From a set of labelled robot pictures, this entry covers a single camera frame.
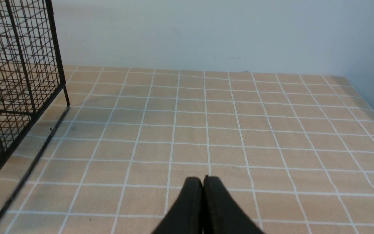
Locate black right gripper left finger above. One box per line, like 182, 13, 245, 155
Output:
152, 177, 203, 234

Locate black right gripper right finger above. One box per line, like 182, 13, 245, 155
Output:
203, 176, 264, 234

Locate beige checkered tablecloth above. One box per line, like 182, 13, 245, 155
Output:
0, 66, 374, 234

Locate black wire mesh shelf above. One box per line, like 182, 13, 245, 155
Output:
0, 0, 70, 234

